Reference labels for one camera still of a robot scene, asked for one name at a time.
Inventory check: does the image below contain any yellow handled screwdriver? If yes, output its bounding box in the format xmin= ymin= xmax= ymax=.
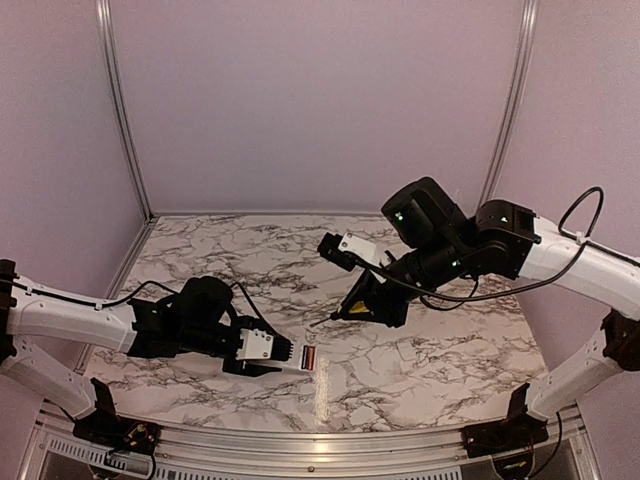
xmin=310 ymin=301 xmax=372 ymax=327

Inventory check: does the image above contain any right aluminium corner post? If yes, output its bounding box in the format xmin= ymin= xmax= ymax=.
xmin=478 ymin=0 xmax=539 ymax=205

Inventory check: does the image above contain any front aluminium frame rail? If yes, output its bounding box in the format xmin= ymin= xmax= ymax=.
xmin=29 ymin=424 xmax=601 ymax=480

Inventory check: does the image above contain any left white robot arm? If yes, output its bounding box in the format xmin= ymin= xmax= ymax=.
xmin=1 ymin=260 xmax=293 ymax=445

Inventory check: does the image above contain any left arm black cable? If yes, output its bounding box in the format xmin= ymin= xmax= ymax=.
xmin=9 ymin=279 xmax=274 ymax=334

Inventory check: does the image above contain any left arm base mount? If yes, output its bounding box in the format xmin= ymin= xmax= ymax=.
xmin=73 ymin=378 xmax=160 ymax=456

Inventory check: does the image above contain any orange black battery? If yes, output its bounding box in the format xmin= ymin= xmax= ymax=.
xmin=300 ymin=345 xmax=315 ymax=371

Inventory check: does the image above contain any left aluminium corner post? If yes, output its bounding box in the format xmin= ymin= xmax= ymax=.
xmin=94 ymin=0 xmax=154 ymax=221

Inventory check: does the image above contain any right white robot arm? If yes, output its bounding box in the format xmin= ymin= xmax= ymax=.
xmin=318 ymin=177 xmax=639 ymax=448

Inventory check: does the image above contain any white remote control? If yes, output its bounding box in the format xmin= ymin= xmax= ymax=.
xmin=282 ymin=344 xmax=317 ymax=372

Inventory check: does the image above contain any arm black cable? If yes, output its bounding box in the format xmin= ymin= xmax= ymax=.
xmin=349 ymin=186 xmax=640 ymax=311
xmin=9 ymin=279 xmax=274 ymax=334

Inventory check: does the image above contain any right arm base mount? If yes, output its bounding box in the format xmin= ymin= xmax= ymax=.
xmin=461 ymin=383 xmax=549 ymax=458

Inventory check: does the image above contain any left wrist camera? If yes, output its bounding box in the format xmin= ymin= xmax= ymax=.
xmin=236 ymin=329 xmax=293 ymax=362

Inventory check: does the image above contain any white battery cover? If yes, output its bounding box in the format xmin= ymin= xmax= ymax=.
xmin=396 ymin=341 xmax=416 ymax=362

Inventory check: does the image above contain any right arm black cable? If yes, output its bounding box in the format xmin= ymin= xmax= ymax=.
xmin=349 ymin=186 xmax=640 ymax=311

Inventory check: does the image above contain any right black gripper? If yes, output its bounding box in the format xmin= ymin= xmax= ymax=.
xmin=338 ymin=235 xmax=469 ymax=329

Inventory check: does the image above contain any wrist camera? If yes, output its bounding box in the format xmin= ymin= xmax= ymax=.
xmin=317 ymin=232 xmax=395 ymax=271
xmin=236 ymin=329 xmax=293 ymax=362

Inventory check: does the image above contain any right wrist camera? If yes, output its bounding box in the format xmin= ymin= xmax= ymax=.
xmin=317 ymin=232 xmax=395 ymax=271

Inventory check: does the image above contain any aluminium corner post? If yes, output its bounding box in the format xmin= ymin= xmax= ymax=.
xmin=94 ymin=0 xmax=154 ymax=221
xmin=478 ymin=0 xmax=539 ymax=205

